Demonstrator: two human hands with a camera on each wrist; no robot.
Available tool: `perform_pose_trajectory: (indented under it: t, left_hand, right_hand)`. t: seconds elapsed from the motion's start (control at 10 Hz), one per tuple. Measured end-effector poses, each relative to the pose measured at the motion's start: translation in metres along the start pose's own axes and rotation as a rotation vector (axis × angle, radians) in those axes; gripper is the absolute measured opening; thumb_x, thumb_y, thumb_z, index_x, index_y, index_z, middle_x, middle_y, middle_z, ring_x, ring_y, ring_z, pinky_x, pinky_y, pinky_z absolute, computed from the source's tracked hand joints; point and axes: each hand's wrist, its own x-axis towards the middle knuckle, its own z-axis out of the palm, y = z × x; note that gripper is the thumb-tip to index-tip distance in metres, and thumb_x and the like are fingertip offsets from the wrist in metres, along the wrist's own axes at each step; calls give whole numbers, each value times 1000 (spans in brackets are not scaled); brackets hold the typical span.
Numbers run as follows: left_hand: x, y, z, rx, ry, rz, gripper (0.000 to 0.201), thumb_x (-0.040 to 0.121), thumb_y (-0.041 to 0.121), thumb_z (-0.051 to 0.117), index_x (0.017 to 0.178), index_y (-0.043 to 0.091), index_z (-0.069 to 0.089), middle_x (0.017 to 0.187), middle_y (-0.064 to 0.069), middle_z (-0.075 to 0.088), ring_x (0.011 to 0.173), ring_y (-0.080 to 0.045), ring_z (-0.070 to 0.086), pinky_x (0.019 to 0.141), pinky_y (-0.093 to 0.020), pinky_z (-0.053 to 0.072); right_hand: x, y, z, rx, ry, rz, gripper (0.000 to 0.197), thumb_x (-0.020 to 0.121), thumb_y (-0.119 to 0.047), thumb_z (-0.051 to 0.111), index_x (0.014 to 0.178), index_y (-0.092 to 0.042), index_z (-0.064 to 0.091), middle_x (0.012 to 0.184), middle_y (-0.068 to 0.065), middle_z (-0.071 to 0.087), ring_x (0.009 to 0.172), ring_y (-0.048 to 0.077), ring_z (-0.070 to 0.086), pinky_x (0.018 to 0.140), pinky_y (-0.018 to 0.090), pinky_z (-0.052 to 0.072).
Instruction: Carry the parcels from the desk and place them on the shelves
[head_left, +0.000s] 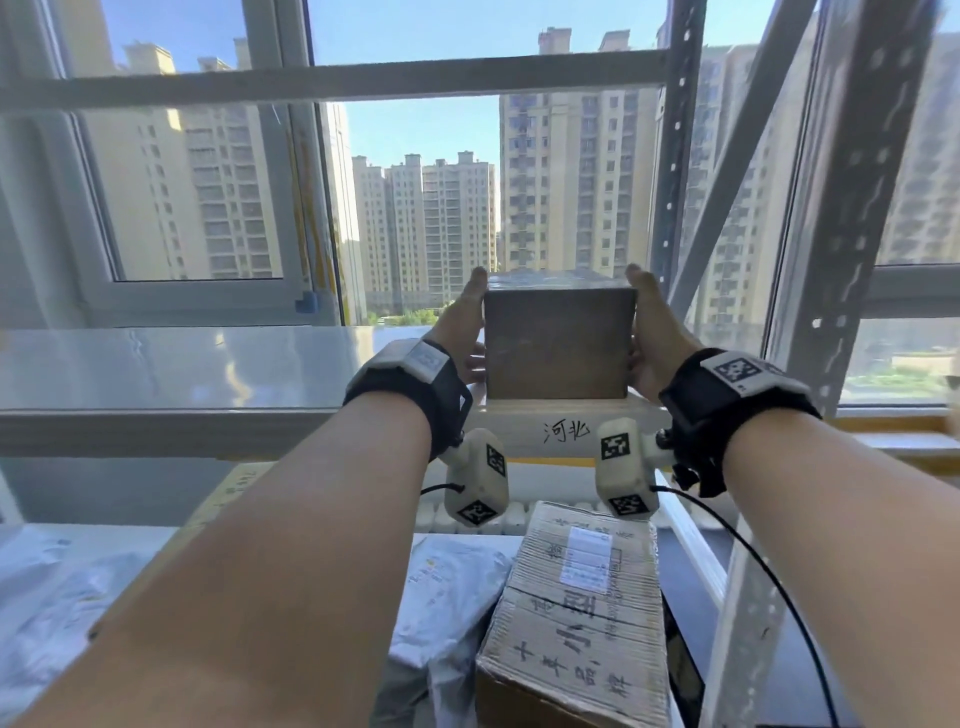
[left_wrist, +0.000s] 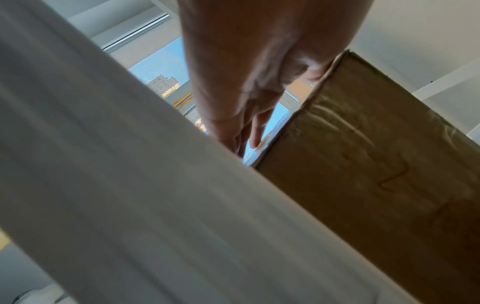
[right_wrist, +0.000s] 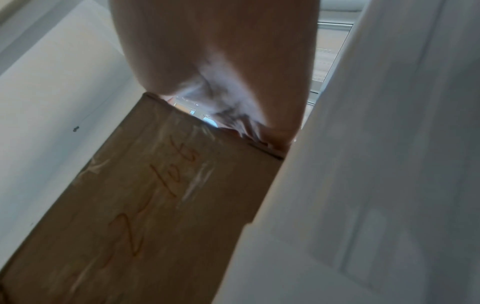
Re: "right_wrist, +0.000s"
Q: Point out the white window frame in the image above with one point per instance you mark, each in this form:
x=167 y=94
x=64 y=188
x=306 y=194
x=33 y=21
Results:
x=333 y=26

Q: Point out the white door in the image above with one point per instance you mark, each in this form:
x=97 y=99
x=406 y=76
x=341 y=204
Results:
x=375 y=178

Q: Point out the brown cardboard box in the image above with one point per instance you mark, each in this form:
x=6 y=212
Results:
x=150 y=207

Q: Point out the person's right hand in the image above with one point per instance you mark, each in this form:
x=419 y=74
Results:
x=225 y=59

